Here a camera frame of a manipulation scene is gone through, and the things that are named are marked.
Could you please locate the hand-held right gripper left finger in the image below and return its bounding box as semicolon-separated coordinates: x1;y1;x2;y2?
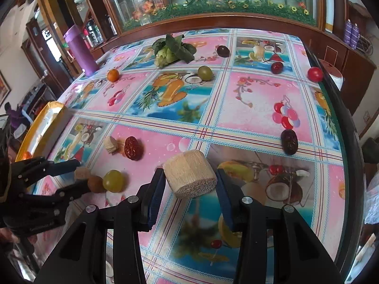
34;168;166;284

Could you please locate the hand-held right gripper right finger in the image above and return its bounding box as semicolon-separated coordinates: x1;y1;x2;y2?
216;168;350;284

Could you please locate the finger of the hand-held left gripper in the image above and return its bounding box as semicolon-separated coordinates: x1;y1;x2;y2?
10;157;81;181
18;180;91;213

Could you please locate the brown longan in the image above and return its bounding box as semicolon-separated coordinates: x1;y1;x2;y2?
88;175;105;193

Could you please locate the large green grape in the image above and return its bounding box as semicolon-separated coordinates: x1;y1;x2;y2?
103;169;125;192

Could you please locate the yellow rimmed white tray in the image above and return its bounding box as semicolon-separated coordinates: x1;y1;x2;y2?
15;101;73;162

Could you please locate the large wooden cylinder block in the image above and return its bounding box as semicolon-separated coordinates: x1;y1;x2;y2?
163;150;218;199

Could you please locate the red date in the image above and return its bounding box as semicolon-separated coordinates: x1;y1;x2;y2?
124;136;144;161

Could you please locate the dark brown date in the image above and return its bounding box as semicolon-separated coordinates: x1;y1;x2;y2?
280;129;297;155

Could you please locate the fruit printed tablecloth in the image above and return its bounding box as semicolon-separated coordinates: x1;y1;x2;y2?
30;29;353;284

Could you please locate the purple thermos bottle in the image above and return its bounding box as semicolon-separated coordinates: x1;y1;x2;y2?
63;24;98;77

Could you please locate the small green grape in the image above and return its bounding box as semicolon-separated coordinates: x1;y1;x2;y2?
197;66;213;81

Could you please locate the steel thermos flask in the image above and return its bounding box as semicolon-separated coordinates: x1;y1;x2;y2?
85;21;95;46

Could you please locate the white plastic bag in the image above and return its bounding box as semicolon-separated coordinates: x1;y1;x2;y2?
364;180;379;225

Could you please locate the leafy green vegetable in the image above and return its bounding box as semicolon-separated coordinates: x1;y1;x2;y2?
152;34;197;67

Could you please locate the red cherry tomato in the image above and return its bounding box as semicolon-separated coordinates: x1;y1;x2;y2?
307;67;323;82

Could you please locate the purple spray can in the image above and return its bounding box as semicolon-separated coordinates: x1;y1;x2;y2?
343;19;353;45
351;23;360;49

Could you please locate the framed wall picture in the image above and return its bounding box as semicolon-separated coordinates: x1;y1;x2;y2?
0;71;12;107

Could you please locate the wire rack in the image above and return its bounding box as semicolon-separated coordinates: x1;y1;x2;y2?
357;34;375;55

